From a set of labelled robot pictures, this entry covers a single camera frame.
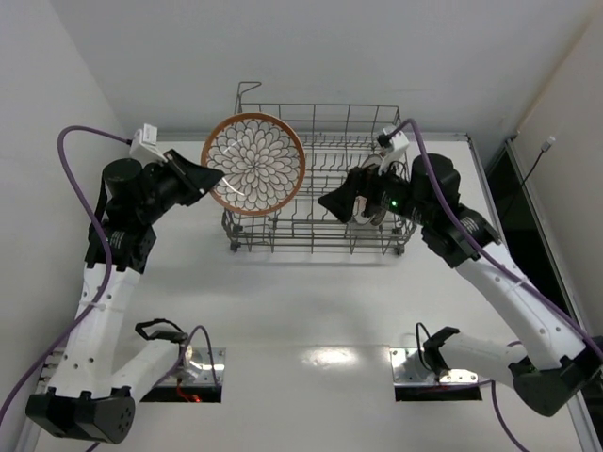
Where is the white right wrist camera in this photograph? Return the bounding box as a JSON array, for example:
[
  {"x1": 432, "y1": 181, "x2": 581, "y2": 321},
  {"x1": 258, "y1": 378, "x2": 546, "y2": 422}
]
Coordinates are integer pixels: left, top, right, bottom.
[{"x1": 377, "y1": 125, "x2": 410, "y2": 175}]

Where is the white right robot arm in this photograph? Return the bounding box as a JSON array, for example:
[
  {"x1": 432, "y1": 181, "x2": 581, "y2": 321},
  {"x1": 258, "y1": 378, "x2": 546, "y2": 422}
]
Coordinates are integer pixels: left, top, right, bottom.
[{"x1": 345, "y1": 153, "x2": 602, "y2": 417}]

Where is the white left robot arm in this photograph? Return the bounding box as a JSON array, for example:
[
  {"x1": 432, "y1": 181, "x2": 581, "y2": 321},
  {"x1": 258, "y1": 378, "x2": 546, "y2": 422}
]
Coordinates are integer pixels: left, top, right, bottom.
[{"x1": 25, "y1": 150, "x2": 224, "y2": 444}]

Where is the grey USB cable on wall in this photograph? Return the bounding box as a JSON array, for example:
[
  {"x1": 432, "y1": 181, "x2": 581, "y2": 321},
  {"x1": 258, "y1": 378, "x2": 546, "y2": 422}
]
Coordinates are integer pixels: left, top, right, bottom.
[{"x1": 498, "y1": 135, "x2": 557, "y2": 222}]

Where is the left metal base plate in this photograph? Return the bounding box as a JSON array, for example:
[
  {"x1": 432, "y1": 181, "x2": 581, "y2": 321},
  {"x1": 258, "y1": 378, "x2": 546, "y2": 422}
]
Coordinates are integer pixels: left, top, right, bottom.
[{"x1": 181, "y1": 347, "x2": 226, "y2": 386}]

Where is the black cable at base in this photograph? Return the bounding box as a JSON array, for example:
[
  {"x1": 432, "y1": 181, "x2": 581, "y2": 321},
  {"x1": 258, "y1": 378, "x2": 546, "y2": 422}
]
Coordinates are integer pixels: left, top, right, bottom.
[{"x1": 414, "y1": 322, "x2": 444, "y2": 378}]

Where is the aluminium frame rail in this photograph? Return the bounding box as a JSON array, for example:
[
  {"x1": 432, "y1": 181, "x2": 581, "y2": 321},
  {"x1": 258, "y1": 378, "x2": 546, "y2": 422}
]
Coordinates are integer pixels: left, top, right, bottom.
[{"x1": 497, "y1": 138, "x2": 583, "y2": 327}]

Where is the black cable left base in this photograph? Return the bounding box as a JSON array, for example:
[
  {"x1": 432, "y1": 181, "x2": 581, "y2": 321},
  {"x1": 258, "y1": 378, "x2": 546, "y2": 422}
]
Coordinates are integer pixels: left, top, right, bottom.
[{"x1": 135, "y1": 317, "x2": 189, "y2": 344}]

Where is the grey wire dish rack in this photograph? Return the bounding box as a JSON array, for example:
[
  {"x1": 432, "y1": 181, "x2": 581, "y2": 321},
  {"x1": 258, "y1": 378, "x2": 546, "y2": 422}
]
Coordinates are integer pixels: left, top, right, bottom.
[{"x1": 221, "y1": 81, "x2": 416, "y2": 256}]

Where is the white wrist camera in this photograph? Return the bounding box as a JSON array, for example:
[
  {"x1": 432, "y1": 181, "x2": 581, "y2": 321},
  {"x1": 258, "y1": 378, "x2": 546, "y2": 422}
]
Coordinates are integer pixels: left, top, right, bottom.
[
  {"x1": 377, "y1": 125, "x2": 410, "y2": 175},
  {"x1": 129, "y1": 123, "x2": 167, "y2": 166}
]

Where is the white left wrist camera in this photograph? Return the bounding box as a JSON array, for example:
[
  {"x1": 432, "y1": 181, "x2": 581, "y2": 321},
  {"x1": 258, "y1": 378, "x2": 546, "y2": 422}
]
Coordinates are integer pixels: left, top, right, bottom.
[{"x1": 129, "y1": 123, "x2": 167, "y2": 166}]

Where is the metal base mounting plate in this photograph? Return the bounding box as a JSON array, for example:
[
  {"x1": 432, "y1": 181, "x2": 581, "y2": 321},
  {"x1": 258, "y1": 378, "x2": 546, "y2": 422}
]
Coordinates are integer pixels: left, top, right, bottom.
[{"x1": 389, "y1": 347, "x2": 479, "y2": 389}]

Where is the small sunburst pattern plate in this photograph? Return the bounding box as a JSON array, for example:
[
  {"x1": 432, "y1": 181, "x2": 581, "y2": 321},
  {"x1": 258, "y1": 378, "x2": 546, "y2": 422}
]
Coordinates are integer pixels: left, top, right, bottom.
[{"x1": 352, "y1": 196, "x2": 377, "y2": 226}]

